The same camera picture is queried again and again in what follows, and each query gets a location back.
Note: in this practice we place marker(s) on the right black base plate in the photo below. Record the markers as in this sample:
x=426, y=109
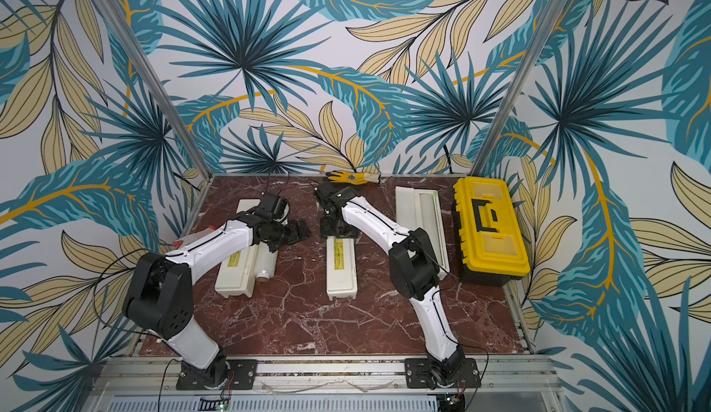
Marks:
x=424, y=373

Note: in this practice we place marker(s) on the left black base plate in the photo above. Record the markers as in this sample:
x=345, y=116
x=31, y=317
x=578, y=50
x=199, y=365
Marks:
x=226, y=374

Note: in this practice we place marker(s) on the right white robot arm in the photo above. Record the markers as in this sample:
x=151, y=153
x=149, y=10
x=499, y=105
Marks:
x=414, y=269

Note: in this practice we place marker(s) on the white dispenser box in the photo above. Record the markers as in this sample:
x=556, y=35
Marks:
x=236, y=276
x=341, y=270

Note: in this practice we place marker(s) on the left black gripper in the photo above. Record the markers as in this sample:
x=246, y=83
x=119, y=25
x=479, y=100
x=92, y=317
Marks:
x=295, y=235

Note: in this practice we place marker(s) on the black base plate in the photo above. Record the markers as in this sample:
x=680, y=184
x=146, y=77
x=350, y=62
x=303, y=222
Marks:
x=226, y=374
x=424, y=373

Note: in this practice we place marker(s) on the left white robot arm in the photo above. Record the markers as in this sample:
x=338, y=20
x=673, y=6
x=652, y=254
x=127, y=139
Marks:
x=160, y=298

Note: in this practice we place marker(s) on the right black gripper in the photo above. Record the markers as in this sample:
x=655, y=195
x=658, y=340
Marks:
x=337, y=225

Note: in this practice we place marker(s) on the yellow black toolbox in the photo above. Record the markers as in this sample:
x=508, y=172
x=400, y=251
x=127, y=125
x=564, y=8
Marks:
x=491, y=246

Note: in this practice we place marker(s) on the left thick wrap roll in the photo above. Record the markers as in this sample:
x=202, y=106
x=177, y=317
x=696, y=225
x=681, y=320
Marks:
x=266, y=262

